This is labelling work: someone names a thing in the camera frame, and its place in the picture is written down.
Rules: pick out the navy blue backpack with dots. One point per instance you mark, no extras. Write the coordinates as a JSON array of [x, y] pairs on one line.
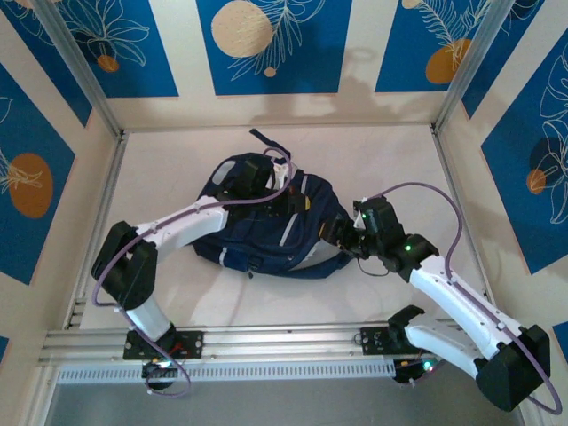
[[266, 239]]

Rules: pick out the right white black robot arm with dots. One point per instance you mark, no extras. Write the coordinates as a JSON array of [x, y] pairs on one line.
[[452, 302]]

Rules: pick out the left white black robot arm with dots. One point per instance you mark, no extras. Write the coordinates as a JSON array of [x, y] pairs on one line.
[[186, 226]]

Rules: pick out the black controller box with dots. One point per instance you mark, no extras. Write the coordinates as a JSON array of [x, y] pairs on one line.
[[155, 370], [406, 370]]

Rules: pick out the aluminium table side rail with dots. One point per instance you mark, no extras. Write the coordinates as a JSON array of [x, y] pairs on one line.
[[450, 177], [108, 191]]

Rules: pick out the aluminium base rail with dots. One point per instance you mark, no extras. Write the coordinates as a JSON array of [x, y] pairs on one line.
[[275, 341]]

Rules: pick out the aluminium frame post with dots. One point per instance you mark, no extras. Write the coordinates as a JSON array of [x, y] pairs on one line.
[[77, 62], [472, 62]]

